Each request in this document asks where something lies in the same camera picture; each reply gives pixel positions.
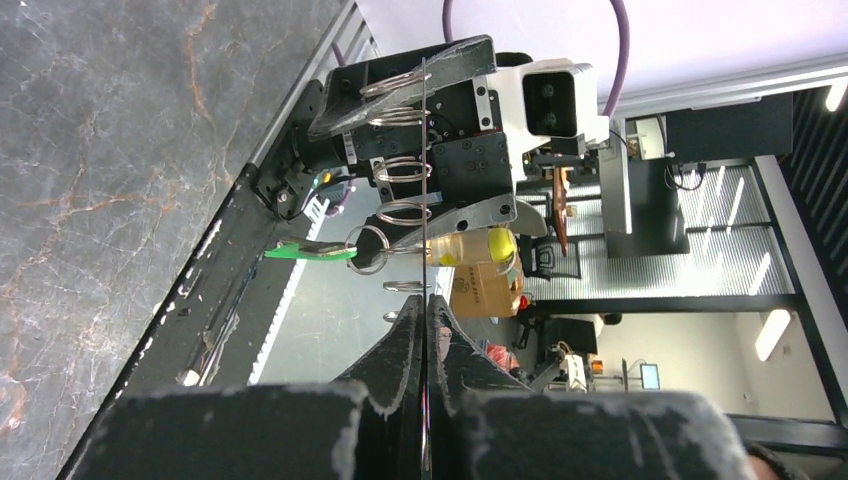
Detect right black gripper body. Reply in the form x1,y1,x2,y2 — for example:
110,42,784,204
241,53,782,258
331,52,531,198

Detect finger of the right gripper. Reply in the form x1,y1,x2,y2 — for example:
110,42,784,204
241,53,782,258
390,193,517,254
308,35,496,140

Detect yellow capped clear bottle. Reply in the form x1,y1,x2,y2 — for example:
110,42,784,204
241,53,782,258
427,227,518,267

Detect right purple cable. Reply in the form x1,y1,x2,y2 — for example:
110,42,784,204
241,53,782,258
441,0,630,119

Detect key with green tag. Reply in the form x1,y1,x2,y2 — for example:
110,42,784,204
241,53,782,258
264,238,357,261

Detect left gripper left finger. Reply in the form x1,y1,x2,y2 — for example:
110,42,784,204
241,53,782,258
62,295,424,479

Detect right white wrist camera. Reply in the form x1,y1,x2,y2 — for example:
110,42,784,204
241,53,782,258
486,58,609,150

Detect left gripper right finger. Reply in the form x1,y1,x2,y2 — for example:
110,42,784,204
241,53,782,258
427,295,755,479

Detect cardboard box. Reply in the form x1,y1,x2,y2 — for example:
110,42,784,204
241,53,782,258
450,263,524,318

